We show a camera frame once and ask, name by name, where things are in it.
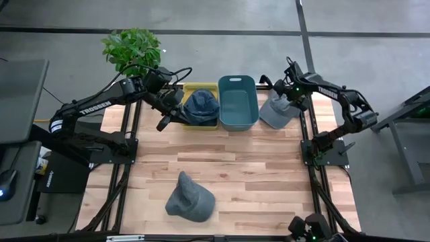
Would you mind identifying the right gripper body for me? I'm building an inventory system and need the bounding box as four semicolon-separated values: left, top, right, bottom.
273;79;312;112

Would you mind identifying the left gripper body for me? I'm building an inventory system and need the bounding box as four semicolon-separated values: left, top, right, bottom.
151;87;185;132

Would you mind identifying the blue denim cap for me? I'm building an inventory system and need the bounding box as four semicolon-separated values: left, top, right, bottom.
183;88;221;127

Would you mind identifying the light grey cap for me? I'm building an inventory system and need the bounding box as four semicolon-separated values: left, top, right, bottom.
258;89;303;130

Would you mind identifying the dark grey cap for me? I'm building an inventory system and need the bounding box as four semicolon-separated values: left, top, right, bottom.
164;170;216;223

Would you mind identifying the yellow plastic bin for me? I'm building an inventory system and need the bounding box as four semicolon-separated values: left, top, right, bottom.
180;82;221;131

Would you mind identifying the teal plastic bin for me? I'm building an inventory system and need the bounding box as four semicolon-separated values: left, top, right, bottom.
217;74;260;132

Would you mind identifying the green leafy plant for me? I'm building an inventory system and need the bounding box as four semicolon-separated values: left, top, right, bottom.
101;28;162;79

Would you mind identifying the grey metal stand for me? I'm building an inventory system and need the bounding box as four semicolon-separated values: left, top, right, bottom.
370;85;430;196

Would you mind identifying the black case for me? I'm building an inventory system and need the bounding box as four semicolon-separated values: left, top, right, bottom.
37;151;92;194

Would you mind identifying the small white yellow package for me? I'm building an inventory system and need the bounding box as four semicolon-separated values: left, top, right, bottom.
34;146;50;175

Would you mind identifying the grey desk top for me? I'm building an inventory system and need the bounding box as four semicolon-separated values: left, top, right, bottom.
0;140;42;227
0;58;50;145

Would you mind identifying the black computer mouse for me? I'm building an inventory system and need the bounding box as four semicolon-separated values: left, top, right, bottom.
0;169;18;202

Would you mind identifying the black frame clamp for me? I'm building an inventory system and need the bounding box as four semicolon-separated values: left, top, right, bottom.
259;73;274;89

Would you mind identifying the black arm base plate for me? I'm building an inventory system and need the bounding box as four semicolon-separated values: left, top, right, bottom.
300;138;351;167
87;137;139;165

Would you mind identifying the black floor cable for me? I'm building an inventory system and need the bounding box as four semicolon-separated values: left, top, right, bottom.
42;86;68;106

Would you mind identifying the silver bracket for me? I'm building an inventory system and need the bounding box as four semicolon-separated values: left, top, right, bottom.
105;234;146;242

